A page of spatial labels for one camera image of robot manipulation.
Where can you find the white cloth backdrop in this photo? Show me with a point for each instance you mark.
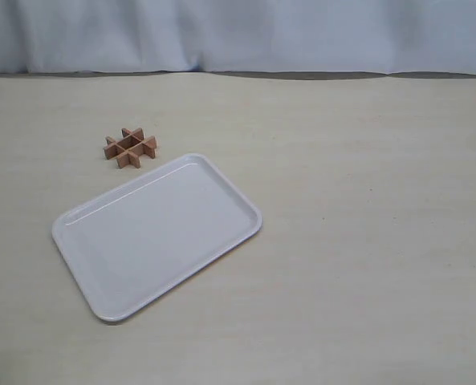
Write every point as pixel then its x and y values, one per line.
pixel 260 36

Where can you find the notched wooden piece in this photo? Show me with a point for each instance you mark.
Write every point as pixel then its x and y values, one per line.
pixel 139 132
pixel 132 156
pixel 113 152
pixel 119 143

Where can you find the white plastic tray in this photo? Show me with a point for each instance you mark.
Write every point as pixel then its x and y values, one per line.
pixel 134 243

